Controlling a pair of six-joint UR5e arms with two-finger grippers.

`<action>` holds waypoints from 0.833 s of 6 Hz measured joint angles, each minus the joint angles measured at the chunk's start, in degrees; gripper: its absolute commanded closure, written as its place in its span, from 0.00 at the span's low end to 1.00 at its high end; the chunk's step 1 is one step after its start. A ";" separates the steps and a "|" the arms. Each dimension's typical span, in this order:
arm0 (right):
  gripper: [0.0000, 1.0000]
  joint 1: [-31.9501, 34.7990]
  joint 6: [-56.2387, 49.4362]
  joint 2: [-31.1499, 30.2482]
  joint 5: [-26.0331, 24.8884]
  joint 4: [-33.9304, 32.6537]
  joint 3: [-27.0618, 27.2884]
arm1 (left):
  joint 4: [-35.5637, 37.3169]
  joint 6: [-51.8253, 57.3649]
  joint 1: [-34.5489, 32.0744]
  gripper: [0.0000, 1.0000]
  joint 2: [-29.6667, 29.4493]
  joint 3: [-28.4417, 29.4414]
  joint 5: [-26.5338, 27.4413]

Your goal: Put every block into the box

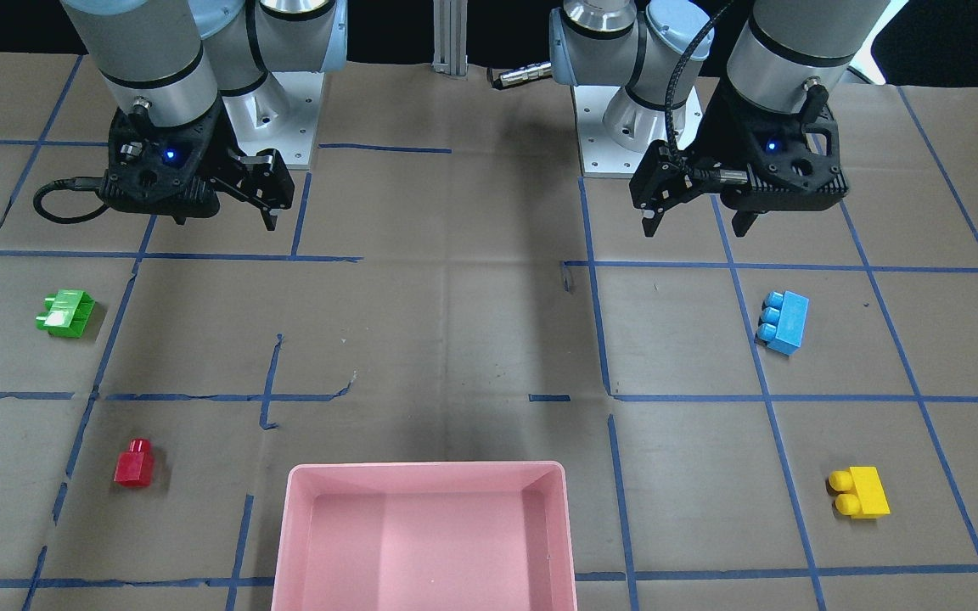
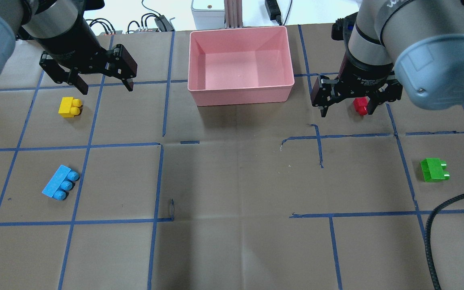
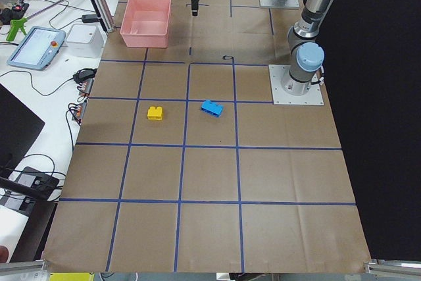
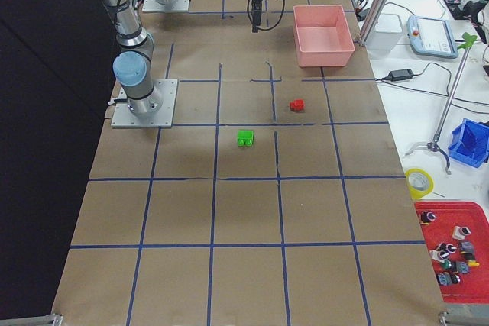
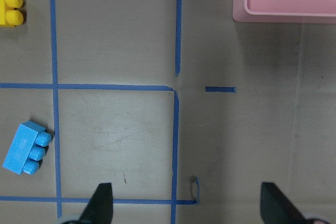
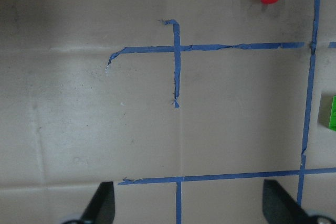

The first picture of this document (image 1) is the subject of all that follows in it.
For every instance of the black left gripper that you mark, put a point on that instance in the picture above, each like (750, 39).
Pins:
(720, 137)

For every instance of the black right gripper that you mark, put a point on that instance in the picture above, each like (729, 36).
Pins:
(216, 144)

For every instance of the blue toy block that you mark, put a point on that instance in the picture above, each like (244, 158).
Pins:
(781, 325)

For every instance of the green toy block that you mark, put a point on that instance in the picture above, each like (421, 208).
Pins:
(66, 313)

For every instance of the red toy block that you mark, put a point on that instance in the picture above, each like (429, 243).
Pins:
(135, 466)

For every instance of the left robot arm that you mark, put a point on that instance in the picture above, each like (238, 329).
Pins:
(655, 54)

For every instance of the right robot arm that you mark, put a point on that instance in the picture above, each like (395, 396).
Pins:
(212, 97)

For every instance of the pink plastic box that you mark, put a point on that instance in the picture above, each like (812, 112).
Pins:
(426, 536)

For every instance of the yellow toy block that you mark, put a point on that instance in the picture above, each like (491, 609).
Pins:
(859, 492)

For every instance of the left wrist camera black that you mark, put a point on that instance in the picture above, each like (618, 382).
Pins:
(666, 178)

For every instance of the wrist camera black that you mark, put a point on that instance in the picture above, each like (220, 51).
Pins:
(261, 180)
(666, 178)

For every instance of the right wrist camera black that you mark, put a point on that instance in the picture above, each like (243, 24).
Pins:
(261, 180)

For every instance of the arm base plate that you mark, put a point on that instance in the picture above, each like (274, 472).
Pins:
(282, 114)
(613, 131)

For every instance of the silver cable connector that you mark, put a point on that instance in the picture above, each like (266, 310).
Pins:
(501, 80)

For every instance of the aluminium frame post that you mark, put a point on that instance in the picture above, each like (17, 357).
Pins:
(449, 32)

